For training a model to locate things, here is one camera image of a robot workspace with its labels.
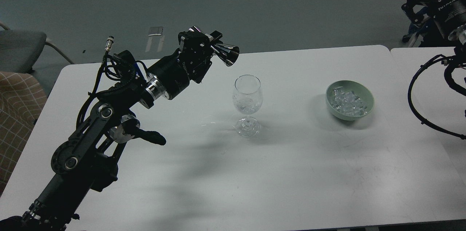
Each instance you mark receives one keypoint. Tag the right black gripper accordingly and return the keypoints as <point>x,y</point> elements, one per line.
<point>449,16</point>

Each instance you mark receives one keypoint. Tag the steel double jigger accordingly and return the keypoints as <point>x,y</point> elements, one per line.
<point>227,53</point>

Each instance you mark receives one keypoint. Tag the clear ice cubes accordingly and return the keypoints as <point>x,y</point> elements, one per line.
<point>347,102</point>

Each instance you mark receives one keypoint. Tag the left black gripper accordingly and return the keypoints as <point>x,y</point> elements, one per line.
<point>172,74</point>

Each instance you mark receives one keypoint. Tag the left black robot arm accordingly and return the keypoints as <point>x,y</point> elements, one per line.
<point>88,160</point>

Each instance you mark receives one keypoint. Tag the metal floor plate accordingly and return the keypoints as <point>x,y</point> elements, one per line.
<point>155,31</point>

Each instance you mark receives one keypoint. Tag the green bowl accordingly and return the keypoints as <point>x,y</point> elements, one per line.
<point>363,92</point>

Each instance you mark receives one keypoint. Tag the clear wine glass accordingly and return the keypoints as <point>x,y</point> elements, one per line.
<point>247,99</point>

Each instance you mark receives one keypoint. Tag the grey chair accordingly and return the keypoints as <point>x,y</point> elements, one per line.
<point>20,49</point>

